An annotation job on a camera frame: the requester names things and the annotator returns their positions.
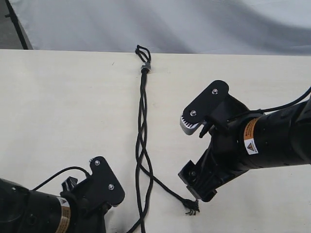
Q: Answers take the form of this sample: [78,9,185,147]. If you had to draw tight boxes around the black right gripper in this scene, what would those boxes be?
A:
[178,121,248,202]

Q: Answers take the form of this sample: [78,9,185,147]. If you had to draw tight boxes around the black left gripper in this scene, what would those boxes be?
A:
[60,177,113,233]

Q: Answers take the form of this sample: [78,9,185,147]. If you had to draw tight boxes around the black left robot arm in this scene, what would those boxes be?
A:
[0,176,124,233]

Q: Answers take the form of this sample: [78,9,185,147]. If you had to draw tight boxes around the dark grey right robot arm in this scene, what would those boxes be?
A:
[178,80,311,202]

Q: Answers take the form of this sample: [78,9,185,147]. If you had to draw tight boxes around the white backdrop cloth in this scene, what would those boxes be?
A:
[10,0,311,55]

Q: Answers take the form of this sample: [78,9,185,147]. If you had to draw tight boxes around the black backdrop stand pole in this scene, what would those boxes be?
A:
[4,0,30,50]

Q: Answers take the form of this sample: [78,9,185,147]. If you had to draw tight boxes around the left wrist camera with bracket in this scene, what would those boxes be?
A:
[85,156,125,209]

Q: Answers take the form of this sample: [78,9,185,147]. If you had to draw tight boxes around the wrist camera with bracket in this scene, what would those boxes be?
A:
[85,156,125,209]
[180,80,248,138]

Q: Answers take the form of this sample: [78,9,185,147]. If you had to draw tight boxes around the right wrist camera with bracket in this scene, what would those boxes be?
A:
[180,80,248,138]

